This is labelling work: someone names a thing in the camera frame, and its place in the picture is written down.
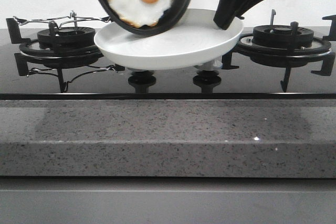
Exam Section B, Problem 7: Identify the white ceramic plate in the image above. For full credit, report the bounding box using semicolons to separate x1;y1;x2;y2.
94;9;244;70

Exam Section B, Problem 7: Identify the metal wire pan adapter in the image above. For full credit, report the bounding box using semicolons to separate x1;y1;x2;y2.
13;10;112;28

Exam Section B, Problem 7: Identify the black glass gas stove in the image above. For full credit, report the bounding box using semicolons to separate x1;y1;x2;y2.
1;29;335;100

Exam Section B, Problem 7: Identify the right black pan support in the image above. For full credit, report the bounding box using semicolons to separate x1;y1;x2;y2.
222;9;335;92

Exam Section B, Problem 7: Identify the left black gas burner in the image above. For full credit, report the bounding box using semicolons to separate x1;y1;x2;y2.
37;27;96;49

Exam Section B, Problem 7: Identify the silver stove knob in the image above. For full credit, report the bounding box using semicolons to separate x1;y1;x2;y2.
132;70;155;76
194;60;223;71

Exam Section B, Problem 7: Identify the right black gas burner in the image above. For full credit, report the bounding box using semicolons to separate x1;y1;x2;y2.
252;25;314;49

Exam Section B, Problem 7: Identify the grey cabinet front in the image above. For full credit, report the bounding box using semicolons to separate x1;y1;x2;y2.
1;177;335;223

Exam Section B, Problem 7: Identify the black frying pan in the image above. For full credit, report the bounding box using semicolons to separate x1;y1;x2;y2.
88;0;197;37

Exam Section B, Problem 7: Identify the left black pan support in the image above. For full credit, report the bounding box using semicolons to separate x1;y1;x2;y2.
6;17;125;93

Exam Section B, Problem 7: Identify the black pan support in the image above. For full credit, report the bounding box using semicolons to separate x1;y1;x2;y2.
222;9;335;92
6;17;125;93

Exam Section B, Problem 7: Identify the black gas burner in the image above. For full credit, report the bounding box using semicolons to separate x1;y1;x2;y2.
37;27;96;49
252;25;314;49

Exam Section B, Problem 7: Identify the left silver stove knob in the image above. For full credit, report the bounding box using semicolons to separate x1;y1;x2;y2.
132;70;155;76

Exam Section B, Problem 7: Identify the right silver stove knob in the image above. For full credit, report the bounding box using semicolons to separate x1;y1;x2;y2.
194;60;223;71

